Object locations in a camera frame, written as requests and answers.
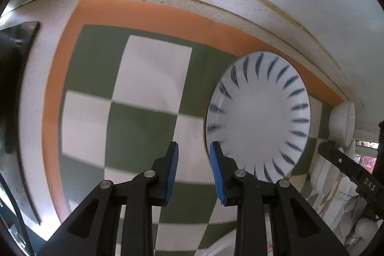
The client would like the green white checkered tablecloth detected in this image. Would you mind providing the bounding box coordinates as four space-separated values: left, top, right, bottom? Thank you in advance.
42 0 345 256

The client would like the white bowl with dark rim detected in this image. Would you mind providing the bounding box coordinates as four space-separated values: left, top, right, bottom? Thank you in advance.
329 101 356 151

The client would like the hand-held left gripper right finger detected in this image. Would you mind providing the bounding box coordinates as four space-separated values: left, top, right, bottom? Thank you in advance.
209 141 350 256

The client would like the white plate with blue stripes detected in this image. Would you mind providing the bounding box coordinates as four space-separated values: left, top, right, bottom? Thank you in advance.
204 51 312 185

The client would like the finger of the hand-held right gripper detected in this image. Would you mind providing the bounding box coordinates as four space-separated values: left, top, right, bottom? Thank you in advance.
318 140 365 185

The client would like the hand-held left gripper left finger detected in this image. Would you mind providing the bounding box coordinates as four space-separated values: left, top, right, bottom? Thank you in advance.
37 141 180 256

